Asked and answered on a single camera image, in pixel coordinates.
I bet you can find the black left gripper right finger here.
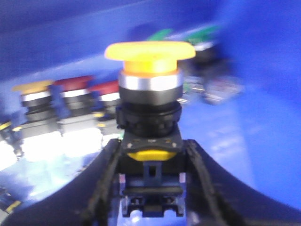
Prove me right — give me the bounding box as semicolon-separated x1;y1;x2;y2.
184;139;301;226

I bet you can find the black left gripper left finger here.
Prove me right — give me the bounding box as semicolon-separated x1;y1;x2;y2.
2;139;121;226

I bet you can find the left blue plastic bin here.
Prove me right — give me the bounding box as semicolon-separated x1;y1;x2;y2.
0;0;301;226

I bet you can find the green push button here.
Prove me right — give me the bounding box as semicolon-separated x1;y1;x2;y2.
184;24;222;66

